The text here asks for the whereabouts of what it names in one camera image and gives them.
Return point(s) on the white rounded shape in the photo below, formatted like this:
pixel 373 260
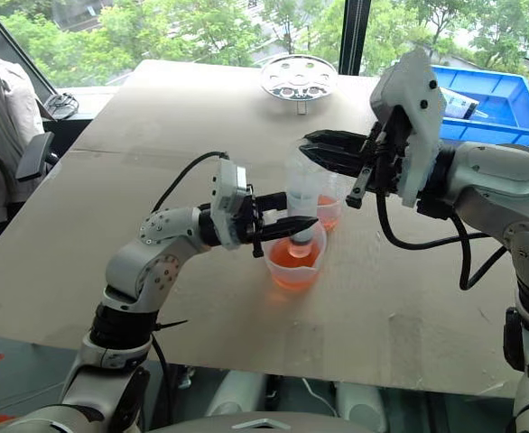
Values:
pixel 361 406
pixel 237 397

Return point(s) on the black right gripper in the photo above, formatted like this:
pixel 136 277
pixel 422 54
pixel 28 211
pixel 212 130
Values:
pixel 384 158

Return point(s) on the round steel steamer plate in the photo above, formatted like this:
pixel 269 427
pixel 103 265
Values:
pixel 298 74

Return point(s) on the black office chair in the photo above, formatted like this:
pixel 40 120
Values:
pixel 34 155

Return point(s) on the blue plastic bin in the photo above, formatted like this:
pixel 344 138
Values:
pixel 494 126

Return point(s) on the white printed packet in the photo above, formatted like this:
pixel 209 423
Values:
pixel 456 104

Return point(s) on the large clear plastic syringe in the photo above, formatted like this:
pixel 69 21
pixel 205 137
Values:
pixel 301 189

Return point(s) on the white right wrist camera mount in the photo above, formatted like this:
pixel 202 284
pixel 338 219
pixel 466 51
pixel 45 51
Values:
pixel 420 113

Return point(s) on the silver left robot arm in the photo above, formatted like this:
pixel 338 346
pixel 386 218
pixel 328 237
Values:
pixel 156 266

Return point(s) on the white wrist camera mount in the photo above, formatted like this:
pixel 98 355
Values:
pixel 227 198
pixel 420 113

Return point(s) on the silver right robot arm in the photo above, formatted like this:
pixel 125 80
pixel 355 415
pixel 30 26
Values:
pixel 494 180

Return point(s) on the black window frame post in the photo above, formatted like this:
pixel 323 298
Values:
pixel 354 36

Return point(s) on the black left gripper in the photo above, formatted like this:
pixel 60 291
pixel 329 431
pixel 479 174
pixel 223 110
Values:
pixel 247 218

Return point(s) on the clear cup with red liquid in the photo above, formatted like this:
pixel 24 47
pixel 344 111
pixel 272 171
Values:
pixel 291 275
pixel 330 212

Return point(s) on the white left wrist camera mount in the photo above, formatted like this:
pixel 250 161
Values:
pixel 227 198

